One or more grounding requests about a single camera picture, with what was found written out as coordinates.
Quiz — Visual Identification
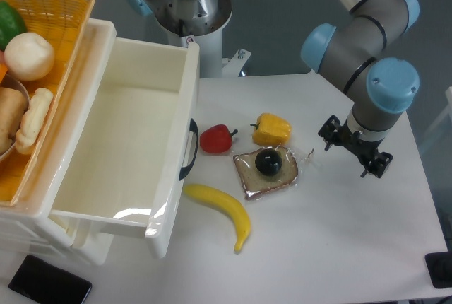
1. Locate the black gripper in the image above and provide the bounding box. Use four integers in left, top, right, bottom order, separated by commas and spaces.
318, 115, 393, 178

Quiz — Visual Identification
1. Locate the dark purple mangosteen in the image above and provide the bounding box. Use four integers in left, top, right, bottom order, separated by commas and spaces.
255, 148, 282, 176

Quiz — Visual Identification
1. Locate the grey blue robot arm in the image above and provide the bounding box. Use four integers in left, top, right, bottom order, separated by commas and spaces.
127, 0, 420, 177

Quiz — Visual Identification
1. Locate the yellow bell pepper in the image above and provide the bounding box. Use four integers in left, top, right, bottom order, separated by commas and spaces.
251, 113, 292, 146

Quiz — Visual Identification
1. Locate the wrapped bread slice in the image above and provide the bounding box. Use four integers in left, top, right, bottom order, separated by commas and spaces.
233, 145, 314, 200

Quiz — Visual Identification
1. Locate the red bell pepper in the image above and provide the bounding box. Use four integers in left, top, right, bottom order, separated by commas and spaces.
199, 124, 238, 153

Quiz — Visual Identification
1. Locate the black device at edge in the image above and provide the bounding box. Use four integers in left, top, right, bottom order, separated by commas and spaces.
424, 252, 451, 288

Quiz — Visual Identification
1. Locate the yellow banana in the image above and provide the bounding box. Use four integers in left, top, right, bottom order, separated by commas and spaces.
183, 184, 251, 253

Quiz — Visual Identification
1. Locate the white plastic drawer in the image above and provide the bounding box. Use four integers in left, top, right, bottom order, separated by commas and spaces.
52, 38, 200, 258

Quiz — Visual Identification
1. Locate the orange woven basket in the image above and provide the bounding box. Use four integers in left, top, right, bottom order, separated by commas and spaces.
0, 0, 97, 207

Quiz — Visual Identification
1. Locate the pale twisted bread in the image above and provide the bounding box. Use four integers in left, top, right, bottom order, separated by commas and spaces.
15, 88, 54, 155

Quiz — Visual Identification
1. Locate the white drawer cabinet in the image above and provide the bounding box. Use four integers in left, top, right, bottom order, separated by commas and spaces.
1, 19, 117, 265

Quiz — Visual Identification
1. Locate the white round bun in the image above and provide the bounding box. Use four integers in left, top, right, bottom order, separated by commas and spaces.
4, 33, 55, 81

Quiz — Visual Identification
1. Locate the black smartphone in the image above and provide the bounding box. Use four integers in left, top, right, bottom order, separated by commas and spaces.
8, 255, 93, 304

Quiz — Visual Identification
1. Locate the brown bread roll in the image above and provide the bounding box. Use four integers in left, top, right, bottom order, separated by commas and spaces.
0, 87, 28, 154

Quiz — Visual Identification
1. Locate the metal bowl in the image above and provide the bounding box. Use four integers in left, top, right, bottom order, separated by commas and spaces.
1, 74, 30, 162

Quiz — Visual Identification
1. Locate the orange fruit piece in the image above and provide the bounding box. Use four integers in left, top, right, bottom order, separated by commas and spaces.
0, 64, 8, 82

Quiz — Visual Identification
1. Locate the green avocado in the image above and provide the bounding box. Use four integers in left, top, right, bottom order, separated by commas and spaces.
0, 1, 28, 51

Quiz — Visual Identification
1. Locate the black drawer handle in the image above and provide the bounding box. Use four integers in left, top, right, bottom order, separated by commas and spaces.
179, 118, 200, 181

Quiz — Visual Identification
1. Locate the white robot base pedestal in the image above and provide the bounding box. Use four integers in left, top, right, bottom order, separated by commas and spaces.
155, 0, 251, 78

